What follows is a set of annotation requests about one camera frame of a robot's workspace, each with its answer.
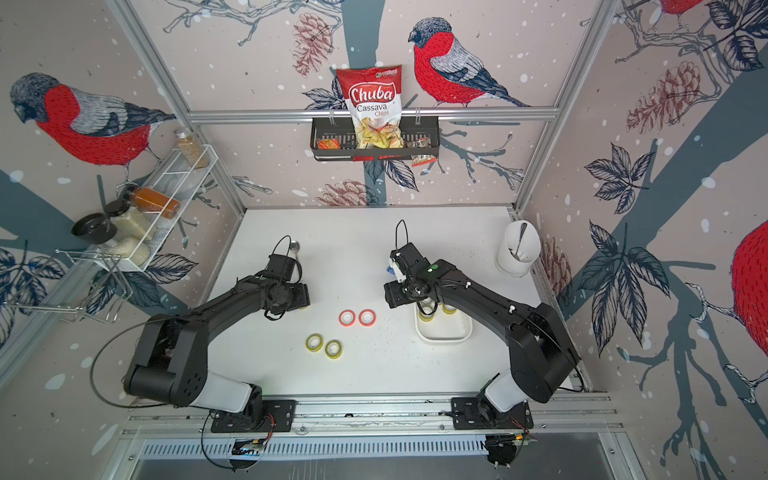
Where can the aluminium front rail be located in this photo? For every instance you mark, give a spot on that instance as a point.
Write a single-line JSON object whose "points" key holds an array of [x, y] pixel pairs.
{"points": [[396, 414]]}

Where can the yellow tape roll front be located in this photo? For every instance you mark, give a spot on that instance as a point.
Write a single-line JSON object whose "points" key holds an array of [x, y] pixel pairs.
{"points": [[423, 315]]}

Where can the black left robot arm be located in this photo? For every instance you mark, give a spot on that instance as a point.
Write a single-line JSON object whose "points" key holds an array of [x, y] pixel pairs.
{"points": [[170, 361]]}

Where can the metal spoon in cup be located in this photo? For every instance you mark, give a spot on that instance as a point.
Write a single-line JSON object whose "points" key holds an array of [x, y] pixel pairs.
{"points": [[521, 234]]}

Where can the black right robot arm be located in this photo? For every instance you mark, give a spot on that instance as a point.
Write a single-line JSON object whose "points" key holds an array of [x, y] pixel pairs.
{"points": [[541, 352]]}

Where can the white wire spice rack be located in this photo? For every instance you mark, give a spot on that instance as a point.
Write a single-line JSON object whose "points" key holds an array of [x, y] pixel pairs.
{"points": [[129, 232]]}

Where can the black wire wall basket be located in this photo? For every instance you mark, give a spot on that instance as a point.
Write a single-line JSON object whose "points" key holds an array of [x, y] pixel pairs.
{"points": [[342, 140]]}

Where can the red tape roll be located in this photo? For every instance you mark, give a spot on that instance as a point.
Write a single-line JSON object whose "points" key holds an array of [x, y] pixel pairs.
{"points": [[347, 318], [367, 318]]}

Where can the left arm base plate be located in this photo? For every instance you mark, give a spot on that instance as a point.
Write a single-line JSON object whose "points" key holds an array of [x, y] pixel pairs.
{"points": [[260, 415]]}

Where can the glass grain spice jar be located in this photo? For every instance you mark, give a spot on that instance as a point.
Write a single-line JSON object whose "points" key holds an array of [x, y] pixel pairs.
{"points": [[191, 147]]}

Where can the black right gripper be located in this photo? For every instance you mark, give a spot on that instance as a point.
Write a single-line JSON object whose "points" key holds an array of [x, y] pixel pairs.
{"points": [[392, 296]]}

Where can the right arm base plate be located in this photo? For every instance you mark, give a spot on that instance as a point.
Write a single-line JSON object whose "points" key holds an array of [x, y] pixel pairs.
{"points": [[472, 413]]}

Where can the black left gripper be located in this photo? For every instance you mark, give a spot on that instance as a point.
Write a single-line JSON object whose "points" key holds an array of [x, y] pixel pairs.
{"points": [[303, 298]]}

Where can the Chuba cassava chips bag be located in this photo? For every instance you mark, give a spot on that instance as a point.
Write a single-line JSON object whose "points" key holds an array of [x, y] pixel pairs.
{"points": [[373, 98]]}

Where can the black lid spice jar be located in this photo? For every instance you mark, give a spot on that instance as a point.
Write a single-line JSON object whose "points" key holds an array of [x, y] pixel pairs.
{"points": [[95, 229]]}

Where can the white utensil holder cup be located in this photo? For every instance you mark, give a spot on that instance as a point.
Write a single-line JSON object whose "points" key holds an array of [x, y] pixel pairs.
{"points": [[529, 251]]}

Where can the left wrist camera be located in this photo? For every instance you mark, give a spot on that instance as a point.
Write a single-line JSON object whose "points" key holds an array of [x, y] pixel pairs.
{"points": [[282, 267]]}

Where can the white storage box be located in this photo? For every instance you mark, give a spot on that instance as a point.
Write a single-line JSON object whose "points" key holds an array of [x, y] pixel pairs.
{"points": [[443, 329]]}

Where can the orange spice bottle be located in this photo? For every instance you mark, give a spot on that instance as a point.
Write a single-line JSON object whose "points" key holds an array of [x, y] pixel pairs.
{"points": [[148, 200]]}

